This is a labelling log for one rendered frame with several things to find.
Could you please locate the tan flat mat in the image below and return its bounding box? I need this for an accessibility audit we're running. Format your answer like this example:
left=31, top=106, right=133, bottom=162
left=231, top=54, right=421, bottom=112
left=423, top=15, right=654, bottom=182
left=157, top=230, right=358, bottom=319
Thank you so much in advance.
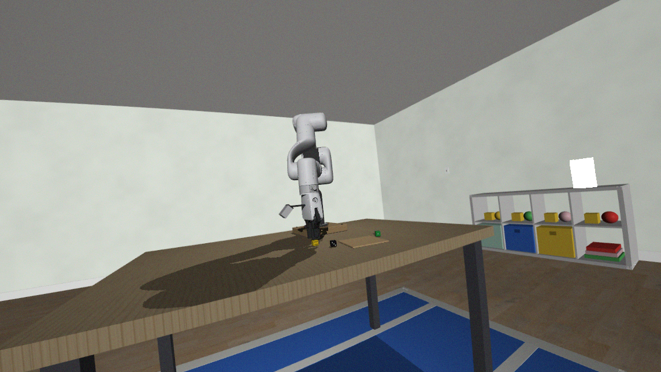
left=338, top=236, right=389, bottom=248

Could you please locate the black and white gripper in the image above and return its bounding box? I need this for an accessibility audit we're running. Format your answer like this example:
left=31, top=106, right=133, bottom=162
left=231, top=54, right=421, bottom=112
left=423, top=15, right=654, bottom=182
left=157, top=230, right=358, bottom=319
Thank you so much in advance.
left=300, top=192, right=323, bottom=240

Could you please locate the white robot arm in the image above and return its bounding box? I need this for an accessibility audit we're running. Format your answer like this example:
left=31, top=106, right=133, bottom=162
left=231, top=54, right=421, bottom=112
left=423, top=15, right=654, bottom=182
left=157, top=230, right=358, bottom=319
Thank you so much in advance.
left=279, top=113, right=333, bottom=227

